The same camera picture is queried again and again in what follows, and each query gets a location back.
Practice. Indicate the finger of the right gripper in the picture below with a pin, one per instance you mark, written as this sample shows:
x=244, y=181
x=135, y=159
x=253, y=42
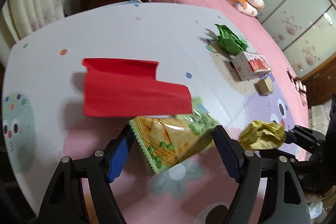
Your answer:
x=290, y=137

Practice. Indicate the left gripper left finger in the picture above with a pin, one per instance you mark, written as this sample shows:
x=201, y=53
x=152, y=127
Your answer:
x=64, y=200

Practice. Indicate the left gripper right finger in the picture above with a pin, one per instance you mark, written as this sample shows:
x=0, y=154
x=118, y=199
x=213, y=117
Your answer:
x=283, y=202

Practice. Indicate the yellow paper ball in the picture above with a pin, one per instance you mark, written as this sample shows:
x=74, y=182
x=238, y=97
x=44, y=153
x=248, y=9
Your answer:
x=262, y=136

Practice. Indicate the green cracker snack packet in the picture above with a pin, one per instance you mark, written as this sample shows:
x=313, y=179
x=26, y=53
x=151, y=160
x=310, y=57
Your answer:
x=168, y=141

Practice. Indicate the small beige box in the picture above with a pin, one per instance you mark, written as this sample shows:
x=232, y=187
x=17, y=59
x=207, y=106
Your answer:
x=265, y=86

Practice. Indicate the cartoon printed bed mat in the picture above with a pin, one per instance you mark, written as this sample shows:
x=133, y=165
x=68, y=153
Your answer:
x=69, y=85

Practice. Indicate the red white carton box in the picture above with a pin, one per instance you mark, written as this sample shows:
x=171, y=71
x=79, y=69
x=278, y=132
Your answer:
x=251, y=65

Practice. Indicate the crumpled green paper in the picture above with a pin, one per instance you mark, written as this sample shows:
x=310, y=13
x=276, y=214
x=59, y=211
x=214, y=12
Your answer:
x=229, y=41

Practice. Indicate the frosted glass wardrobe doors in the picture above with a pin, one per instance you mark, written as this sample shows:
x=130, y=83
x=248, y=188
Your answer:
x=303, y=29

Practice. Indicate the red folded paper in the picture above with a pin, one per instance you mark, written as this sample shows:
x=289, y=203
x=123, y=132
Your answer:
x=129, y=88

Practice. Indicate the pink bed sheet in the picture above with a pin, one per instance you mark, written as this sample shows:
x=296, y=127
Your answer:
x=261, y=40

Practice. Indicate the cream curtain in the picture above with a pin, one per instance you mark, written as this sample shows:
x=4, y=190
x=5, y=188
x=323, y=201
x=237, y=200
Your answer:
x=20, y=18

